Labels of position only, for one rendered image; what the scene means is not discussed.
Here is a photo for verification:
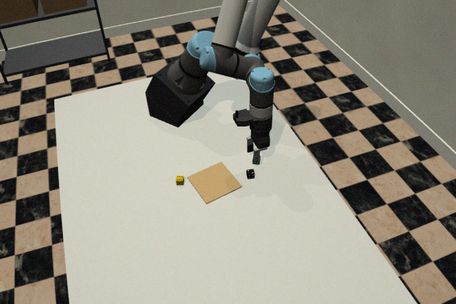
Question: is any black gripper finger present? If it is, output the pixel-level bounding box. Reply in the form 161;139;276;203
247;136;253;153
253;148;267;164

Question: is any tan square mat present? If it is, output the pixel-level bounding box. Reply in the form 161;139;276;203
187;162;242;204

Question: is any black die with white pips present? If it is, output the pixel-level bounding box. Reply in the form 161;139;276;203
247;169;255;179

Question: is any yellow die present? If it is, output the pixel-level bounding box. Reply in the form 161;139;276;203
176;176;184;185

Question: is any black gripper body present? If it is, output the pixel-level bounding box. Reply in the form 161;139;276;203
233;102;274;149

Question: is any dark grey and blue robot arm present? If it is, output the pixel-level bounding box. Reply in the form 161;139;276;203
167;0;280;109

